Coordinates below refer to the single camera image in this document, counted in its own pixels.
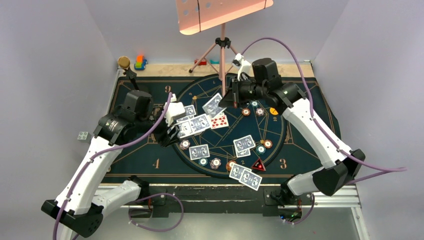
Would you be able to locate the card sliding from deck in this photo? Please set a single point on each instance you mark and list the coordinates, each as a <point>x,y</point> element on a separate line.
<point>200,123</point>

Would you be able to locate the dealer seat card one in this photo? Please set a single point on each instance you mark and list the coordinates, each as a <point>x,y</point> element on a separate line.
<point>237,170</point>

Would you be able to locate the red toy block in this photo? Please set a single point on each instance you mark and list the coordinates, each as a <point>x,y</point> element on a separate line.
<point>202,62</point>

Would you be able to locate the colourful toy blocks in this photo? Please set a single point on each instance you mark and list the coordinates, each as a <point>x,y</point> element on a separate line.
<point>140,63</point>

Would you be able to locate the red chip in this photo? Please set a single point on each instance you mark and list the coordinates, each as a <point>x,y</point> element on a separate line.
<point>267,143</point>
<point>245,112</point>

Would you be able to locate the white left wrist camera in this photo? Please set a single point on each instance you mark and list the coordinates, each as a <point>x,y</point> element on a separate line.
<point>175,110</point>

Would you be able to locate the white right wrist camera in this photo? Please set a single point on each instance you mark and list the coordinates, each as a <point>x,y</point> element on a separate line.
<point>243,66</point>

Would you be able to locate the purple white poker chip stack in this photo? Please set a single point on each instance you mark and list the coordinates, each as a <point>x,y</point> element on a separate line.
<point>215,163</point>

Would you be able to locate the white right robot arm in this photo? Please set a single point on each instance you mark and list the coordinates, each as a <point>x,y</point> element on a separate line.
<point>261,80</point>

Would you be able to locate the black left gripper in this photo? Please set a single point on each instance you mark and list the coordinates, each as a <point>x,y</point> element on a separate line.
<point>165,138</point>

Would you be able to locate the green poker chip stack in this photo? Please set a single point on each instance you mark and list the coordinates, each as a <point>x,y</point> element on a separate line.
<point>203,162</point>

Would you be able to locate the yellow big blind button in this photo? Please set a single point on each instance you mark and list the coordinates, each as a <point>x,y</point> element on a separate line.
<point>273,111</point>

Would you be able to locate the face down burn card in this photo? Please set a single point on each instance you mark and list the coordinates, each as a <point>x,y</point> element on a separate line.
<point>199,152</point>

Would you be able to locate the grey toy brick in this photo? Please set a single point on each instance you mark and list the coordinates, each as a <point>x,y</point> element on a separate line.
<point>84,137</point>

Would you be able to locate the pink perforated board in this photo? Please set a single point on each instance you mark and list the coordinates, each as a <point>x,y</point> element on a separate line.
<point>195,16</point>

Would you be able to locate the red triangle dealer marker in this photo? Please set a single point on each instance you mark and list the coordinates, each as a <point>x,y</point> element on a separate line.
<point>258,165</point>

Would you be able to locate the orange poker chip stack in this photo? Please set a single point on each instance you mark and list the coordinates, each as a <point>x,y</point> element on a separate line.
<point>229,165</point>

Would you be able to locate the dealt card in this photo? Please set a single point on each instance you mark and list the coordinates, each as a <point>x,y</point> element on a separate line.
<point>190,112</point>
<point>244,143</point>

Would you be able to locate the dealer seat card two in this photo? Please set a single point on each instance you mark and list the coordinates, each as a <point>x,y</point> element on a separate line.
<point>250,179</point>

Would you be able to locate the dark green poker mat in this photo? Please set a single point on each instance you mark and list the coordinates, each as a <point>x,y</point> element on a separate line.
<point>147,159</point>

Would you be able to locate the round dark blue mat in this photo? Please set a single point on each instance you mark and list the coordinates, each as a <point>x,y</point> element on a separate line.
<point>198,91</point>

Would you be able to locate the purple chips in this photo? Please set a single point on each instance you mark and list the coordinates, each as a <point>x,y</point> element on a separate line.
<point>184,145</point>

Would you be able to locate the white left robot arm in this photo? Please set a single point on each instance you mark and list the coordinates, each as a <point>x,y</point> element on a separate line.
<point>78,210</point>

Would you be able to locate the gold round lid jar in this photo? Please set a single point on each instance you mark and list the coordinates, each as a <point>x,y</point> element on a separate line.
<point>124,62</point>

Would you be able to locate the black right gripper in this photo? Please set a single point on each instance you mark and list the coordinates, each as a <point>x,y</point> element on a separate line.
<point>234,97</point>

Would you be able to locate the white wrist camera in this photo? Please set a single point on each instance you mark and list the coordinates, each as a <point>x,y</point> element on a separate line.
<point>243,66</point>
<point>175,110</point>

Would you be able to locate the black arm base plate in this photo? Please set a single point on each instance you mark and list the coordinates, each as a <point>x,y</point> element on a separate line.
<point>218,199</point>

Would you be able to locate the pink tripod stand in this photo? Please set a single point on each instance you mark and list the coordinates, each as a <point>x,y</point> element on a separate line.
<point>222,43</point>

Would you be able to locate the blue playing card deck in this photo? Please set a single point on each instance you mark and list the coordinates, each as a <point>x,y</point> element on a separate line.
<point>184,130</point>

